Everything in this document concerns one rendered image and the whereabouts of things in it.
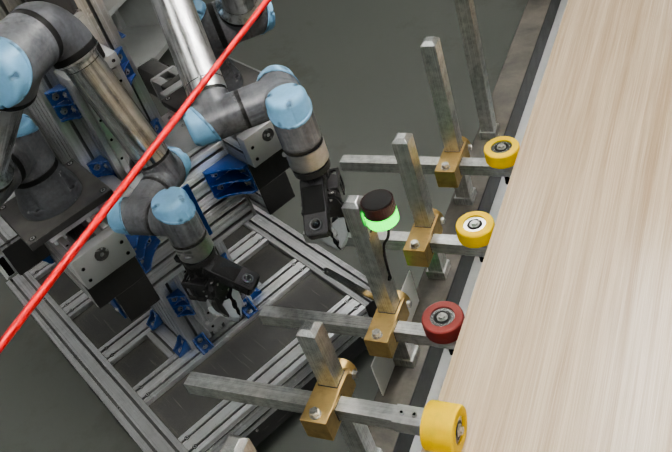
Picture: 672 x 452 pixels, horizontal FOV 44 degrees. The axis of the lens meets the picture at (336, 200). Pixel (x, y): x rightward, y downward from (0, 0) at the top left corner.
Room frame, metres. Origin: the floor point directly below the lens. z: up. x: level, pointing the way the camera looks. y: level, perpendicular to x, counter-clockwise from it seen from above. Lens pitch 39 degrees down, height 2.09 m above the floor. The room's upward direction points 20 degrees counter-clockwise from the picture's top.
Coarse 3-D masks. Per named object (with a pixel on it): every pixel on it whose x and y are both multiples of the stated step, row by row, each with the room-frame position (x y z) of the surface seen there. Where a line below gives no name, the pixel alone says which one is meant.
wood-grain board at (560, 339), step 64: (576, 0) 1.95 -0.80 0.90; (640, 0) 1.84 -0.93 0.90; (576, 64) 1.67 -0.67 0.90; (640, 64) 1.58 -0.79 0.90; (576, 128) 1.44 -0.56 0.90; (640, 128) 1.37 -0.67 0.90; (512, 192) 1.31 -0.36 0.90; (576, 192) 1.25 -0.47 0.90; (640, 192) 1.18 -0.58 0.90; (512, 256) 1.14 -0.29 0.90; (576, 256) 1.08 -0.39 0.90; (640, 256) 1.03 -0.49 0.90; (512, 320) 0.99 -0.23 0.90; (576, 320) 0.94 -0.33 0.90; (640, 320) 0.89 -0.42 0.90; (448, 384) 0.90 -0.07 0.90; (512, 384) 0.86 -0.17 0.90; (576, 384) 0.82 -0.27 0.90; (640, 384) 0.78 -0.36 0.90; (512, 448) 0.75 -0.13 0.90; (576, 448) 0.71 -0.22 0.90; (640, 448) 0.67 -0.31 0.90
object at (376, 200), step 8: (376, 192) 1.15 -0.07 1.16; (384, 192) 1.14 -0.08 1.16; (368, 200) 1.14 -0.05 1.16; (376, 200) 1.13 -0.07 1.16; (384, 200) 1.12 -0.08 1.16; (368, 208) 1.11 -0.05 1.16; (376, 208) 1.11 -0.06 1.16; (368, 232) 1.13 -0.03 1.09; (384, 240) 1.14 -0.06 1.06; (384, 248) 1.14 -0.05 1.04; (384, 256) 1.14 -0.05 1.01
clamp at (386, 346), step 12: (408, 300) 1.17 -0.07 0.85; (384, 312) 1.14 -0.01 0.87; (396, 312) 1.13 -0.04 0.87; (408, 312) 1.16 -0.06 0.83; (372, 324) 1.12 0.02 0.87; (384, 324) 1.11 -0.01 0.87; (396, 324) 1.11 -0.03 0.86; (384, 336) 1.09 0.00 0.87; (372, 348) 1.09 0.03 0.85; (384, 348) 1.07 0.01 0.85
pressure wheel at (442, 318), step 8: (432, 304) 1.09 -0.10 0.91; (440, 304) 1.08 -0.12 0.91; (448, 304) 1.07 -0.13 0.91; (456, 304) 1.07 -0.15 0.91; (424, 312) 1.07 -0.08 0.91; (432, 312) 1.07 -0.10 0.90; (440, 312) 1.06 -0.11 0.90; (448, 312) 1.06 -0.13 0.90; (456, 312) 1.05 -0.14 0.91; (424, 320) 1.06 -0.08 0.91; (432, 320) 1.05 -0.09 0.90; (440, 320) 1.04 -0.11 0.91; (448, 320) 1.04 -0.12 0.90; (456, 320) 1.03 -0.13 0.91; (424, 328) 1.04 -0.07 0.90; (432, 328) 1.03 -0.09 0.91; (440, 328) 1.02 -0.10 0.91; (448, 328) 1.02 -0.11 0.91; (456, 328) 1.01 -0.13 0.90; (432, 336) 1.02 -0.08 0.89; (440, 336) 1.01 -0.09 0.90; (448, 336) 1.01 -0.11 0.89; (456, 336) 1.01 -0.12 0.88
